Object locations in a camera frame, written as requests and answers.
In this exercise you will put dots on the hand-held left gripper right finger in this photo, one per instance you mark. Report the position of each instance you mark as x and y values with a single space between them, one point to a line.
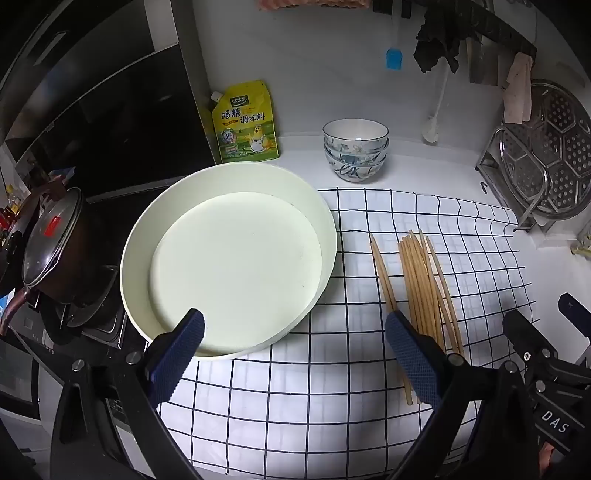
413 360

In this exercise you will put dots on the black hanging cloth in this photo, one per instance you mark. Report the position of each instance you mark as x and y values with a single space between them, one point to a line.
438 41

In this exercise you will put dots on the blue floral ceramic bowl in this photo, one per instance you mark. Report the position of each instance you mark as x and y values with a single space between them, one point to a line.
355 171
355 131
355 154

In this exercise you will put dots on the yellow seasoning pouch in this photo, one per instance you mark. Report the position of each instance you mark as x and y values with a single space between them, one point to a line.
247 124

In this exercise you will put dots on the black wall rail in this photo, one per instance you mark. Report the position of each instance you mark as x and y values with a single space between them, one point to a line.
503 36

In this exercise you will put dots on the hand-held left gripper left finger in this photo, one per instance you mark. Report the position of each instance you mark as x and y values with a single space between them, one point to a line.
178 357

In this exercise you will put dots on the dark cooking pot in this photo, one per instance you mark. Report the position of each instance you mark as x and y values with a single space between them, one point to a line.
87 263

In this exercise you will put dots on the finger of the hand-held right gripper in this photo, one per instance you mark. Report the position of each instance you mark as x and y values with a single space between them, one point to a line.
526 337
577 309

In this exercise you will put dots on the steel cleaver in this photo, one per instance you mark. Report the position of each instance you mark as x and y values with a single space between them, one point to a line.
482 64

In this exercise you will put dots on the cream round plastic basin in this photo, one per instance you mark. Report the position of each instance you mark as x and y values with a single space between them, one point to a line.
231 258

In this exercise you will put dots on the pink hanging cloth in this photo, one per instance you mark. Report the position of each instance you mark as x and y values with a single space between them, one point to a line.
517 92

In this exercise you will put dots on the white dish brush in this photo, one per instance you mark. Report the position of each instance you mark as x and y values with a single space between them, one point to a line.
431 130

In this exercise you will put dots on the pink ribbed item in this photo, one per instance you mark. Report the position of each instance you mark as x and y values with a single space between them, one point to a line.
314 3

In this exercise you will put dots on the bunch of wooden chopsticks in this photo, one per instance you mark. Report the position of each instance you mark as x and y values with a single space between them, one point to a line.
420 286

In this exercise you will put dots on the blue silicone spatula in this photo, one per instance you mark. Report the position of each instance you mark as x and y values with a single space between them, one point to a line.
394 59

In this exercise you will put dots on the glass pot lid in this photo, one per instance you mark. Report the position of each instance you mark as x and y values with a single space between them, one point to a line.
48 240

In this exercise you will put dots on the white black grid cloth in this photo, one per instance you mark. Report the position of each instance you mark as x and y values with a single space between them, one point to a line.
323 369

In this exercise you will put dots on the perforated metal steamer plate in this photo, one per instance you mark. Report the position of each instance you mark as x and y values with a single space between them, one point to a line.
563 138

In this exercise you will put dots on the black range hood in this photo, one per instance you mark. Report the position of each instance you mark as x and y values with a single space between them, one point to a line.
69 69

